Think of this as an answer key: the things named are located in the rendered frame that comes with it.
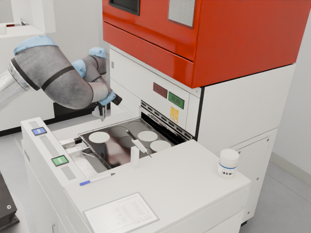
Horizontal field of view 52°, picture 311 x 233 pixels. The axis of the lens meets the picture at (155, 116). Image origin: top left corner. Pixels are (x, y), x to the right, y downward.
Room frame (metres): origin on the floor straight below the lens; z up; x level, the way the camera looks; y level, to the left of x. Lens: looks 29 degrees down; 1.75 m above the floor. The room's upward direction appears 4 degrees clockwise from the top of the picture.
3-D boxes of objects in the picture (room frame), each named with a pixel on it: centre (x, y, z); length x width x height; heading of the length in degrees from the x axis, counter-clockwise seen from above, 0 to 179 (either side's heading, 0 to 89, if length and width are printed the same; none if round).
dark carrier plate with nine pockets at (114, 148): (1.29, 0.12, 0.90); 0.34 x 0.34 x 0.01; 37
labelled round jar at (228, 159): (1.01, -0.29, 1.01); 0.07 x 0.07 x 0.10
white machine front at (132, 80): (1.58, 0.05, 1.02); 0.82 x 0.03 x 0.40; 37
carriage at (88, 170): (1.12, 0.32, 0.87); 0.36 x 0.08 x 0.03; 37
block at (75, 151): (1.18, 0.37, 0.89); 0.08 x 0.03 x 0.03; 127
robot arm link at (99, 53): (1.37, 0.27, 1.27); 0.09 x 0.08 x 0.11; 154
